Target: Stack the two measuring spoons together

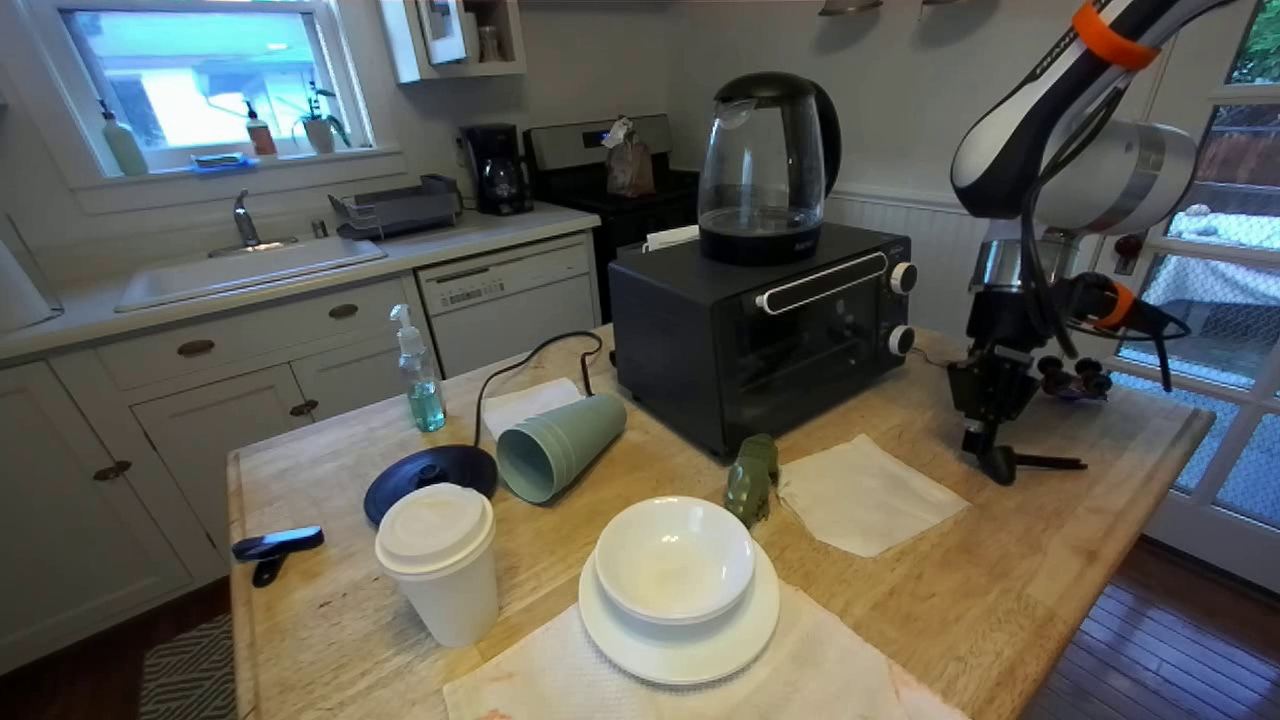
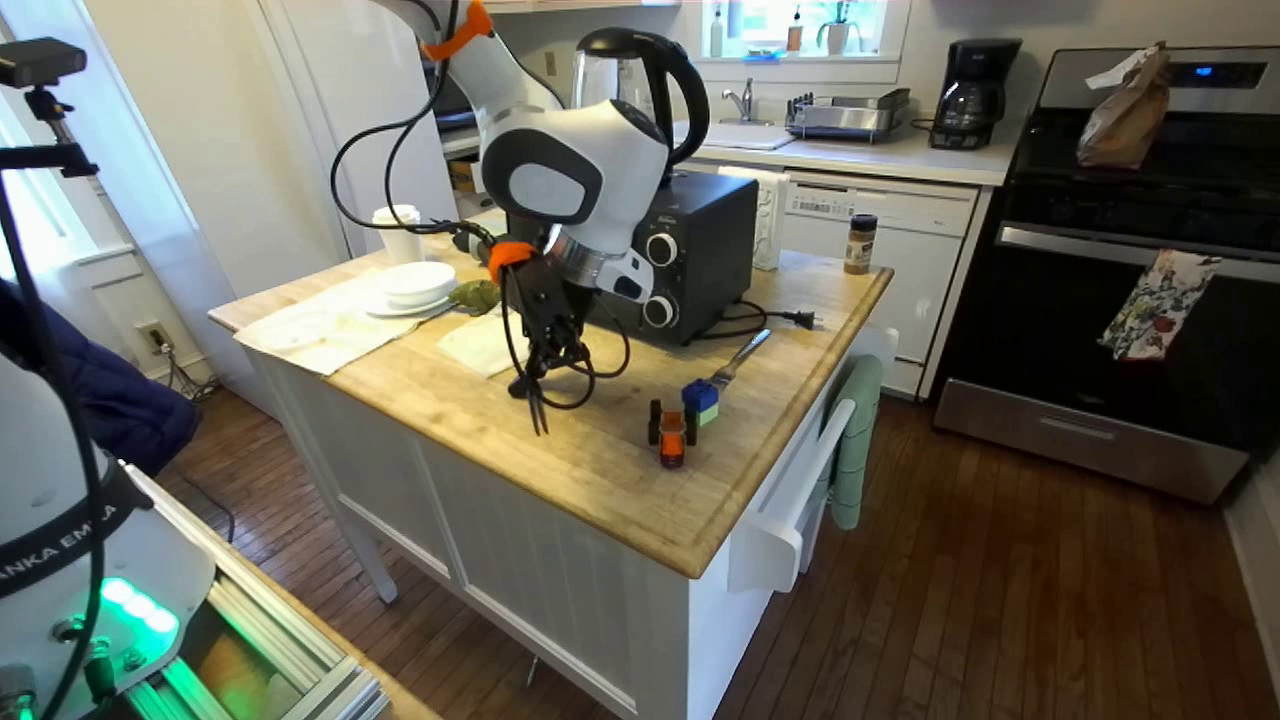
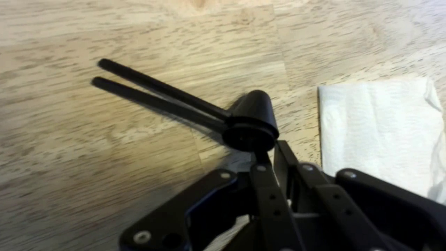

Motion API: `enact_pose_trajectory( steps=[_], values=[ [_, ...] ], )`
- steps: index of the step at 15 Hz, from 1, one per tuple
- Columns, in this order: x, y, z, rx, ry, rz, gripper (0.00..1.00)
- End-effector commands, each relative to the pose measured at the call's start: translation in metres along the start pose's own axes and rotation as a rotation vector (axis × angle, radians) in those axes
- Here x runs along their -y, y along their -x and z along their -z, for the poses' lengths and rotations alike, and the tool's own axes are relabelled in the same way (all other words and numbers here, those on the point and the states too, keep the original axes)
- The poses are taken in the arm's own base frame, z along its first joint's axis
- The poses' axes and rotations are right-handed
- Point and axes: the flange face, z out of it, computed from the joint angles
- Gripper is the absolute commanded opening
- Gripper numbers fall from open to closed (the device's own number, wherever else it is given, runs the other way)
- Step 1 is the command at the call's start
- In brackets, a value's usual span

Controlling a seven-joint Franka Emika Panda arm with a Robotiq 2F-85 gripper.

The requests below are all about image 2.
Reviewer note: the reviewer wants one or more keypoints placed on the brown paper bag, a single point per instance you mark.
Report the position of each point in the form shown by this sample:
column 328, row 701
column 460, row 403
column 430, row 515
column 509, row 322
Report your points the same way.
column 1124, row 122

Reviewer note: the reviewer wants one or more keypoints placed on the white wall outlet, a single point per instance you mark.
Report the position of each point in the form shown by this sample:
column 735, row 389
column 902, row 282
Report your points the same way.
column 152, row 338

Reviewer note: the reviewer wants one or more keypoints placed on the white bowl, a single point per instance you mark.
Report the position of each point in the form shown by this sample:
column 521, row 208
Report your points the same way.
column 417, row 279

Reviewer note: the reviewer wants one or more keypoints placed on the metal faucet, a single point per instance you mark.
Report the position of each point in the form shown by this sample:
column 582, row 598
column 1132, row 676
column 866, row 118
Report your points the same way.
column 740, row 103

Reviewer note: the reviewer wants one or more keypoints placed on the glass electric kettle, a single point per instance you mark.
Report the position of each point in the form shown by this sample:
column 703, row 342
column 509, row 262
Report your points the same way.
column 686, row 93

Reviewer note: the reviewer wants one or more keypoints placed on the kitchen window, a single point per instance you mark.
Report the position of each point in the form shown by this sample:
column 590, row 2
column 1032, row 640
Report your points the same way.
column 881, row 24

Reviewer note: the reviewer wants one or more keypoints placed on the dark blue cloth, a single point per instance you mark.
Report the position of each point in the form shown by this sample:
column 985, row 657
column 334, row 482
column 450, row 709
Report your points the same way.
column 107, row 403

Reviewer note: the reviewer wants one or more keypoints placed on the black coffee maker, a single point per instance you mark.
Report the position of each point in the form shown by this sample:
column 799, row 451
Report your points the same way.
column 973, row 103

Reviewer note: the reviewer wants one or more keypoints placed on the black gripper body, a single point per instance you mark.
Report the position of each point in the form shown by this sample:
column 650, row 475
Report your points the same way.
column 555, row 300

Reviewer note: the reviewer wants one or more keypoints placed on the blue sponge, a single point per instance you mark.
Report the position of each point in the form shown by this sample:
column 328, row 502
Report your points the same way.
column 760, row 59

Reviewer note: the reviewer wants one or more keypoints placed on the aluminium robot platform frame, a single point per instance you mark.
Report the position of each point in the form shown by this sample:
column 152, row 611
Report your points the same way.
column 264, row 654

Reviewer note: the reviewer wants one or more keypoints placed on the white soap bottle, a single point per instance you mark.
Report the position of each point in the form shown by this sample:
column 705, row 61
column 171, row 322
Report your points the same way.
column 717, row 33

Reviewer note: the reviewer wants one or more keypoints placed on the red brown bottle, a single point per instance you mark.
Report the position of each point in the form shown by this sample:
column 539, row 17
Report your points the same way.
column 794, row 33

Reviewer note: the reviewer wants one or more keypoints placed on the grey dish rack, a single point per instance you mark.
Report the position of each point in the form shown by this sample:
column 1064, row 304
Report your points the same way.
column 845, row 118

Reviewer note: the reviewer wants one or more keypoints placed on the spice jar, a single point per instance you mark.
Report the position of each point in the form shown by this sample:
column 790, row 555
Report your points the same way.
column 861, row 245

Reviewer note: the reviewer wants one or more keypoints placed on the large white paper towel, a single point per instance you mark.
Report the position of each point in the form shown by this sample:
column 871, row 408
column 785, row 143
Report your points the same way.
column 312, row 335

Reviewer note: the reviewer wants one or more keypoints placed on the green hanging towel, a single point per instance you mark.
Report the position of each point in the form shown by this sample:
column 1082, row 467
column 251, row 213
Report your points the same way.
column 856, row 455

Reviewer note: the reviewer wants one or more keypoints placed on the dark round object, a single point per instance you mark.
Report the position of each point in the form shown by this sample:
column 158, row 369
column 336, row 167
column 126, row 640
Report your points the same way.
column 670, row 440

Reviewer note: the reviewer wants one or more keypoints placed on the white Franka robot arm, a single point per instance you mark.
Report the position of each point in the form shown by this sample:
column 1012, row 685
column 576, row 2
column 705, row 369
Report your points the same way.
column 585, row 163

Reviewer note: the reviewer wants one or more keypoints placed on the white lidded paper cup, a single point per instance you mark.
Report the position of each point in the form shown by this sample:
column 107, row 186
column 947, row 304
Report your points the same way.
column 398, row 240

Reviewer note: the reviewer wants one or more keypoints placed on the green toy figure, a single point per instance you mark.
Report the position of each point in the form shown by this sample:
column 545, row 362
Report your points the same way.
column 475, row 298

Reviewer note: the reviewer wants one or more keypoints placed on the white island towel rail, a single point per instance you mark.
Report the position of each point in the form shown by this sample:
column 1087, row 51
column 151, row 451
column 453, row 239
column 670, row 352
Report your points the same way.
column 785, row 520

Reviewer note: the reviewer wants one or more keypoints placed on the floral dish towel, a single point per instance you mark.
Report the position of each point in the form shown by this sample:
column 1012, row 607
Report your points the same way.
column 1155, row 304

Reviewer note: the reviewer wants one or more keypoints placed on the black steel stove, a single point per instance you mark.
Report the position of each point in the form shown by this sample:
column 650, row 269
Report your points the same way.
column 1132, row 344

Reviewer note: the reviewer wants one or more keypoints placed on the white kitchen sink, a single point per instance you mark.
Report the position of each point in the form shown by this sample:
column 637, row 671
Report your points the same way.
column 747, row 136

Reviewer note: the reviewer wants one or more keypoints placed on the white plate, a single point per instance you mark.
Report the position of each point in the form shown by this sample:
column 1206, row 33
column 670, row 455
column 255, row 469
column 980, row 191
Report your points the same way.
column 401, row 311

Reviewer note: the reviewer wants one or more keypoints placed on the white kitchen island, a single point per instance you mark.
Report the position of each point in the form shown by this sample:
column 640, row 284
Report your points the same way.
column 561, row 573

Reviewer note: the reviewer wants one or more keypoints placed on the black camera on stand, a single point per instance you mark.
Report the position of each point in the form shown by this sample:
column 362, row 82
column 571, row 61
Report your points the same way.
column 42, row 61

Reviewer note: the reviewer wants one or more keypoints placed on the white dishwasher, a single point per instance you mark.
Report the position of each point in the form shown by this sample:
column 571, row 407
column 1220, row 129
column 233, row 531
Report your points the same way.
column 923, row 267

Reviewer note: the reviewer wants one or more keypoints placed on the black toaster oven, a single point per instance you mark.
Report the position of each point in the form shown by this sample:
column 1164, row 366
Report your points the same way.
column 705, row 240

